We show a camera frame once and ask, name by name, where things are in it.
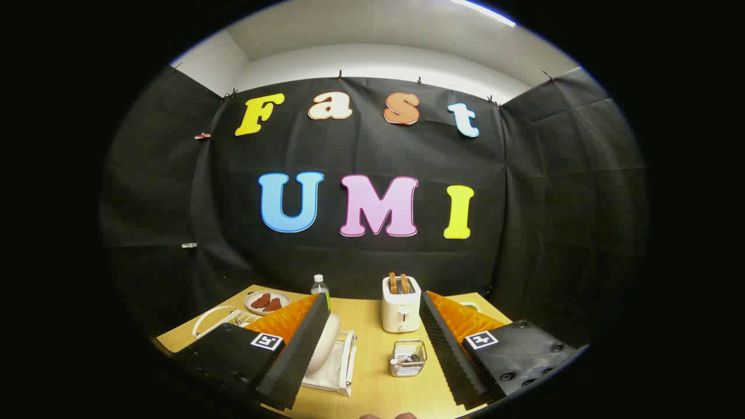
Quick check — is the white toaster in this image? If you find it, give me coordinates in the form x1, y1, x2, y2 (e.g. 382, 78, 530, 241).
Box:
382, 276, 422, 333

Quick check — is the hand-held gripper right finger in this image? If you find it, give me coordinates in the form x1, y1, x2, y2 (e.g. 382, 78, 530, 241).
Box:
419, 290, 586, 411

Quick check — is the white wire dish rack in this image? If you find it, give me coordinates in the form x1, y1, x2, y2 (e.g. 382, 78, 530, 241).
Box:
192, 306, 357, 397

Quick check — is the green label drink bottle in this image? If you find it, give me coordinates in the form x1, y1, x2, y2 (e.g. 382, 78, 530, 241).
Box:
311, 274, 331, 312

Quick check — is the black backdrop cloth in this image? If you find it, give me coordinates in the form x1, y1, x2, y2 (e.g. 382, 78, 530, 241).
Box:
99, 65, 650, 350

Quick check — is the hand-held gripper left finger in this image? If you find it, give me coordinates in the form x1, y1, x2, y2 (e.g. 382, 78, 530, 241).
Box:
169, 293, 332, 411

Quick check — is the small sausage plate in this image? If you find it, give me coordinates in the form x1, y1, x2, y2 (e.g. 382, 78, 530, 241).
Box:
244, 290, 290, 315

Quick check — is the white plate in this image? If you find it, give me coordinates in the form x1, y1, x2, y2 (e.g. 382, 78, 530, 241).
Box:
306, 313, 342, 374

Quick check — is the metal wire basket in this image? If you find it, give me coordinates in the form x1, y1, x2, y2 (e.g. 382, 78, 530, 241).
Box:
390, 340, 428, 378

